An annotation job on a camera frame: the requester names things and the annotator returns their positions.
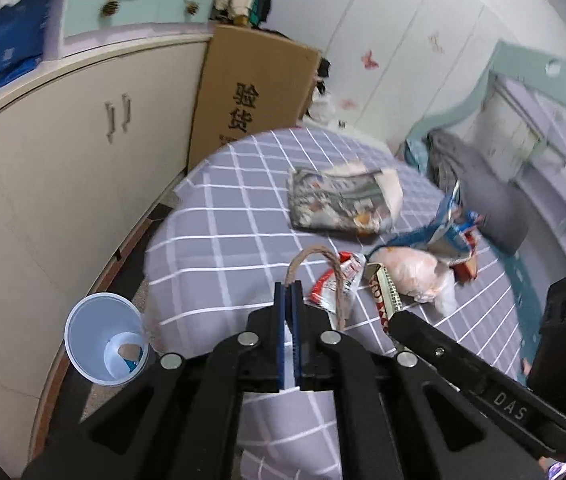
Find blue plastic trash bin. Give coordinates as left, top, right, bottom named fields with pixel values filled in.
left=64, top=292, right=149, bottom=387

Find blue snack wrapper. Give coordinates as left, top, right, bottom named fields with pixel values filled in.
left=366, top=181, right=484, bottom=283

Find brown cardboard box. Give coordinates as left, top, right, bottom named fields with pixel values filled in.
left=187, top=25, right=322, bottom=170

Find red white snack wrapper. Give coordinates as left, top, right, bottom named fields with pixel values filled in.
left=304, top=250, right=368, bottom=316

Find cream low cabinet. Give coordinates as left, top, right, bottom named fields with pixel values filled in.
left=0, top=34, right=209, bottom=478

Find grey folded quilt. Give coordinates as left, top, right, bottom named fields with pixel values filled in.
left=426, top=129, right=529, bottom=256

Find brown paper bag with handle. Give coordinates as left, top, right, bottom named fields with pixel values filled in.
left=284, top=245, right=348, bottom=332

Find trash inside bin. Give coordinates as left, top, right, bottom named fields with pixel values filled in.
left=104, top=332, right=144, bottom=380

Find grey checked tablecloth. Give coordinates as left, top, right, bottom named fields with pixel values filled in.
left=145, top=128, right=522, bottom=479

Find blue plastic bag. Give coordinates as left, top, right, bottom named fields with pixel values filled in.
left=0, top=0, right=51, bottom=88

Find pink plastic bag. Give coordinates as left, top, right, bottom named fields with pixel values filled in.
left=370, top=247, right=458, bottom=316

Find teal bed frame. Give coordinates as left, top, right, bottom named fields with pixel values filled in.
left=400, top=42, right=566, bottom=384

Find red gold chocolate wrapper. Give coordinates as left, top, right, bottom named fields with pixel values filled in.
left=364, top=262, right=404, bottom=336

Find white plastic bag on floor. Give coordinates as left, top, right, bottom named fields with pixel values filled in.
left=306, top=88, right=336, bottom=126

